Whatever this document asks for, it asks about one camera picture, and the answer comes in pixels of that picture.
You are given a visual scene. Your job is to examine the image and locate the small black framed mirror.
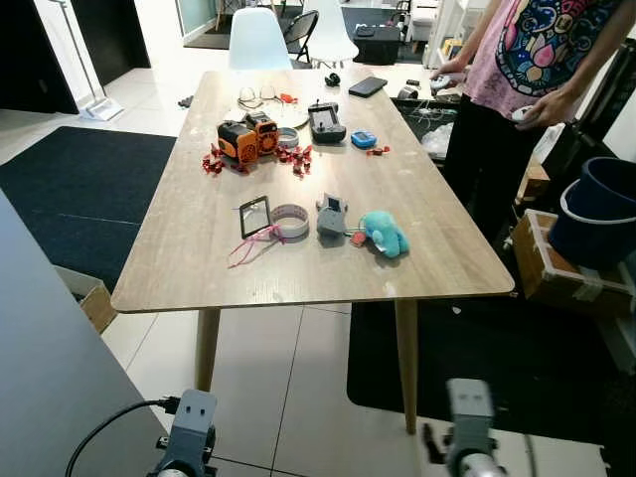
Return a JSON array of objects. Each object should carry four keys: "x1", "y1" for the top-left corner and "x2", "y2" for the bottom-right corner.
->
[{"x1": 238, "y1": 195, "x2": 272, "y2": 240}]

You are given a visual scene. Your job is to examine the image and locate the person in pink shirt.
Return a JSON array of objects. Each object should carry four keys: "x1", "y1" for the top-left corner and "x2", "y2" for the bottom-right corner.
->
[{"x1": 442, "y1": 0, "x2": 636, "y2": 249}]

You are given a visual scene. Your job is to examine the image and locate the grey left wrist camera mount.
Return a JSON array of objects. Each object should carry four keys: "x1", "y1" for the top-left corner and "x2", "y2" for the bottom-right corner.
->
[{"x1": 170, "y1": 389, "x2": 219, "y2": 477}]

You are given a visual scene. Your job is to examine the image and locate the black floor mat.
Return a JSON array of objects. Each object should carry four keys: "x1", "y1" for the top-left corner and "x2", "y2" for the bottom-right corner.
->
[{"x1": 346, "y1": 296, "x2": 636, "y2": 446}]

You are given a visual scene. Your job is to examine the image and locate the white tape roll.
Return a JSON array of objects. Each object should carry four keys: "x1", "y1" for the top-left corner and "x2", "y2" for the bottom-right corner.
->
[{"x1": 270, "y1": 204, "x2": 311, "y2": 240}]

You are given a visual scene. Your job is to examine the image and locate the person's left hand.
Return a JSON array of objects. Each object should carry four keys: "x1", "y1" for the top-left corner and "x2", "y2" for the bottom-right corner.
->
[{"x1": 527, "y1": 87, "x2": 583, "y2": 129}]

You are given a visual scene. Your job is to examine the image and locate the large orange black device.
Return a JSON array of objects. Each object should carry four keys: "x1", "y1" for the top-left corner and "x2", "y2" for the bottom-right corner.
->
[{"x1": 217, "y1": 120, "x2": 259, "y2": 167}]

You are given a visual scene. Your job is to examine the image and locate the white shell chair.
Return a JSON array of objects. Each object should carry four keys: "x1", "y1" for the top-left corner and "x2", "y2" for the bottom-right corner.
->
[
  {"x1": 229, "y1": 7, "x2": 293, "y2": 72},
  {"x1": 308, "y1": 0, "x2": 360, "y2": 69}
]

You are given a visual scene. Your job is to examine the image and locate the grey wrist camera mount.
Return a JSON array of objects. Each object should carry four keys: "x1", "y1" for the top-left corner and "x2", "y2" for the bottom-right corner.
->
[
  {"x1": 170, "y1": 389, "x2": 219, "y2": 477},
  {"x1": 446, "y1": 379, "x2": 496, "y2": 454}
]

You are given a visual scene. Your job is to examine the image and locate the teal plush keychain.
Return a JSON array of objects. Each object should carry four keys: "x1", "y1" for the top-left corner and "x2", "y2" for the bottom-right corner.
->
[{"x1": 360, "y1": 210, "x2": 410, "y2": 259}]

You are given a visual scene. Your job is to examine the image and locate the black chair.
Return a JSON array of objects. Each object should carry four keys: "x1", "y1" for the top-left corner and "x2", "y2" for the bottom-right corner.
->
[{"x1": 284, "y1": 10, "x2": 320, "y2": 66}]

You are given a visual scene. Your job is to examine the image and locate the light wooden table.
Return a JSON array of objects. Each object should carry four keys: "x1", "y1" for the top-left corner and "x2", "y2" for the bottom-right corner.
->
[{"x1": 111, "y1": 68, "x2": 516, "y2": 436}]

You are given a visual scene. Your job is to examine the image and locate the thin rimmed eyeglasses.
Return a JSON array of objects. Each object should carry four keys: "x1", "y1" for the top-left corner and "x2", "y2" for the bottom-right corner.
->
[{"x1": 237, "y1": 86, "x2": 281, "y2": 109}]

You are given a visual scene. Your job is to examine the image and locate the black smartphone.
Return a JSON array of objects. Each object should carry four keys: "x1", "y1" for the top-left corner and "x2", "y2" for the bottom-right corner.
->
[{"x1": 348, "y1": 76, "x2": 390, "y2": 99}]

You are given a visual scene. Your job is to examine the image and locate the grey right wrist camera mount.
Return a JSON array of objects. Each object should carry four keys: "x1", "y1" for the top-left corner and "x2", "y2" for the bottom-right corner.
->
[{"x1": 446, "y1": 379, "x2": 496, "y2": 454}]

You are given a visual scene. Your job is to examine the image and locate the grey partition panel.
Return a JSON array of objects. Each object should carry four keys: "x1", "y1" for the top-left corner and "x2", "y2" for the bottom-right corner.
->
[{"x1": 0, "y1": 189, "x2": 172, "y2": 477}]

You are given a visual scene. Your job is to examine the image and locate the black bag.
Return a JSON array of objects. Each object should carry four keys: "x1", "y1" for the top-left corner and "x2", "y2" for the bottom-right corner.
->
[{"x1": 353, "y1": 25, "x2": 403, "y2": 67}]

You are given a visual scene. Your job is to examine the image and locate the grey key fob gadget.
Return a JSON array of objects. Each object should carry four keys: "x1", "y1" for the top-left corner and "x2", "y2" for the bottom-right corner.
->
[{"x1": 316, "y1": 193, "x2": 350, "y2": 239}]

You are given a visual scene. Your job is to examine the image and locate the cardboard box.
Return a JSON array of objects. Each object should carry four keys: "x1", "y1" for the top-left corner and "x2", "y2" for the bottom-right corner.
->
[{"x1": 55, "y1": 263, "x2": 119, "y2": 335}]

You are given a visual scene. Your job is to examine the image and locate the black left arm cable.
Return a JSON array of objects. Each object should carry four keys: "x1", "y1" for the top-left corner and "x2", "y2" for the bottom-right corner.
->
[{"x1": 65, "y1": 397, "x2": 186, "y2": 477}]

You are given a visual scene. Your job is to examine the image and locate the dark grey rug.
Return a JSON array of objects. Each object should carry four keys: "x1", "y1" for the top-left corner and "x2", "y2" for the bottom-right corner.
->
[{"x1": 0, "y1": 125, "x2": 178, "y2": 291}]

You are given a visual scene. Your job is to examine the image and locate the white stand frame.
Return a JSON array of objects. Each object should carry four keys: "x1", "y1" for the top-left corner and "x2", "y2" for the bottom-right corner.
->
[{"x1": 35, "y1": 0, "x2": 126, "y2": 123}]

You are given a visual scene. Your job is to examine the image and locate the person's right hand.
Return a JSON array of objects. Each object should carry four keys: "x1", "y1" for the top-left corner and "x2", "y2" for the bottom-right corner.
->
[{"x1": 435, "y1": 58, "x2": 471, "y2": 86}]

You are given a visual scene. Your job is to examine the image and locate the dark blue bucket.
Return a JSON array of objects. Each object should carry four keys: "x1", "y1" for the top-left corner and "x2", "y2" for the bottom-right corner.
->
[{"x1": 548, "y1": 156, "x2": 636, "y2": 271}]

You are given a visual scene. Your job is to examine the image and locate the red small connector pieces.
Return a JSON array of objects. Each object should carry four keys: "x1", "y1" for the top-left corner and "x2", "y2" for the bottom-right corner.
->
[
  {"x1": 202, "y1": 144, "x2": 249, "y2": 178},
  {"x1": 276, "y1": 144, "x2": 315, "y2": 178}
]

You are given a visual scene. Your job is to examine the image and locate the small orange black device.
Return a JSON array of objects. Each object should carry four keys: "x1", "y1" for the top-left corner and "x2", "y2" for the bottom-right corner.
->
[{"x1": 245, "y1": 110, "x2": 281, "y2": 156}]

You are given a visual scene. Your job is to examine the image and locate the pink string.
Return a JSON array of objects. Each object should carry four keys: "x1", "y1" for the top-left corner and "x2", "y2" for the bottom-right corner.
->
[{"x1": 227, "y1": 225, "x2": 284, "y2": 270}]

